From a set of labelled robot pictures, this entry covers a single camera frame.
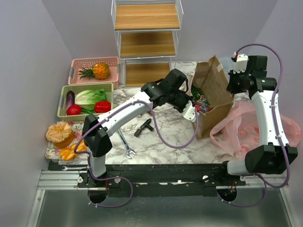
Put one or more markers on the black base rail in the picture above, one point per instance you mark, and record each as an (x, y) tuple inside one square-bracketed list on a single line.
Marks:
[(122, 181)]

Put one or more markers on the floral tray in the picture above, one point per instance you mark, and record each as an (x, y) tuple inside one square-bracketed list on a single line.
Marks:
[(53, 153)]

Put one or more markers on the silver open-end wrench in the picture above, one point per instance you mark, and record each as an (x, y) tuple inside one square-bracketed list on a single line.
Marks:
[(129, 151)]

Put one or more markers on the red bell pepper toy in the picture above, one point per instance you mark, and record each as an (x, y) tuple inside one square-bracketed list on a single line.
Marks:
[(102, 107)]

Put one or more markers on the brown paper grocery bag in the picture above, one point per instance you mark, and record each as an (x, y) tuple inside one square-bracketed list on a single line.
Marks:
[(210, 78)]

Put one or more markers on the black T-handle tool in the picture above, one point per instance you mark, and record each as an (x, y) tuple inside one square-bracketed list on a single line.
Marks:
[(145, 125)]

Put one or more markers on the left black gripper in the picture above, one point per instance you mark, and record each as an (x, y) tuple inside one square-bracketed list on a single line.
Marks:
[(188, 98)]

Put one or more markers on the red snack packet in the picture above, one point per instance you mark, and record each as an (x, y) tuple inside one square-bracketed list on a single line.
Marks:
[(202, 104)]

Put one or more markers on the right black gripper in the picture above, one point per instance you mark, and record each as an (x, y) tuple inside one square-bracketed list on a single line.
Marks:
[(230, 87)]

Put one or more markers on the green chili pepper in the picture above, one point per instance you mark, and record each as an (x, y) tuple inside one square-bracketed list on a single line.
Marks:
[(88, 111)]

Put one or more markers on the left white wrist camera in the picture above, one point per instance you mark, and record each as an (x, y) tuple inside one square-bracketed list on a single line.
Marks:
[(190, 112)]

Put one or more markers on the orange bread toy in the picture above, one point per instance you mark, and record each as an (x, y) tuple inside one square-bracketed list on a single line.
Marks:
[(60, 134)]

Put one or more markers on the small silver wrench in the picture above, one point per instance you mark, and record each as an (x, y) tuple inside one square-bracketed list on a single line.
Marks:
[(68, 168)]

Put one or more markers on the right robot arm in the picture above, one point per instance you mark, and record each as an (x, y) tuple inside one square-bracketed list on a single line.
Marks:
[(274, 150)]

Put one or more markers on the green plastic basket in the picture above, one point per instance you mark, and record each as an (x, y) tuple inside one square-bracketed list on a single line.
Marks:
[(61, 112)]

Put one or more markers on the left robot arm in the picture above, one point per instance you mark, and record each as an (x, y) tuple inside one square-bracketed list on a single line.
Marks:
[(97, 130)]

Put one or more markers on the toy pineapple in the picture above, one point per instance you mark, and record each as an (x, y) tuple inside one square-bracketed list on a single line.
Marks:
[(98, 71)]

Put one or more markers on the purple eggplant toy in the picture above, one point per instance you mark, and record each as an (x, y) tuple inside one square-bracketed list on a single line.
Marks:
[(70, 99)]

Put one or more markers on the red tomato toy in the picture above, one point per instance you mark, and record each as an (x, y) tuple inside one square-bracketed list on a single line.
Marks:
[(73, 110)]

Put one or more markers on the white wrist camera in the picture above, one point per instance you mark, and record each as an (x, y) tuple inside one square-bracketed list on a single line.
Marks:
[(240, 61), (190, 112)]

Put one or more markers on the pink plastic basket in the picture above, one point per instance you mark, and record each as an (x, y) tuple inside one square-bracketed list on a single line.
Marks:
[(88, 63)]

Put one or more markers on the pink plastic bag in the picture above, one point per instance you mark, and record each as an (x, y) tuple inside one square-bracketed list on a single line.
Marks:
[(238, 133)]

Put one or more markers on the white wire wooden shelf rack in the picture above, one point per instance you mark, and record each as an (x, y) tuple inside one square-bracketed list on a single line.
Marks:
[(147, 36)]

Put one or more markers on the clear plastic organizer box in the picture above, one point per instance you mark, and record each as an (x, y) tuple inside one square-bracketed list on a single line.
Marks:
[(226, 62)]

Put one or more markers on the green lettuce toy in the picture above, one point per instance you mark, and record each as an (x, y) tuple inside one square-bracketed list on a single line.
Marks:
[(90, 97)]

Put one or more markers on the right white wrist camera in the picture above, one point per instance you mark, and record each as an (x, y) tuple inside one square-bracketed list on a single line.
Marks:
[(240, 61)]

